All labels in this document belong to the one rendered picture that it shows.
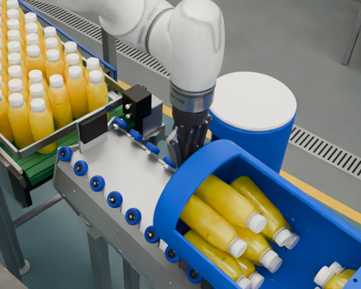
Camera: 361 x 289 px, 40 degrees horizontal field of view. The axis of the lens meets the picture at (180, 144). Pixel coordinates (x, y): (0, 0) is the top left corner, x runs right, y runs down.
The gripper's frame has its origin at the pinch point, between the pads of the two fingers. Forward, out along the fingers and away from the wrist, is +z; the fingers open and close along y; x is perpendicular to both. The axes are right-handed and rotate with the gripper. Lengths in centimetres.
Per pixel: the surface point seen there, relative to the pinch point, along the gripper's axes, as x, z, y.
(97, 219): -21.2, 30.1, 11.3
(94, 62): -56, 8, -16
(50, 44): -73, 8, -11
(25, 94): -60, 12, 6
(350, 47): -67, 102, -233
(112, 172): -27.2, 23.3, 0.8
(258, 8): -156, 116, -246
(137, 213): -8.3, 17.9, 7.5
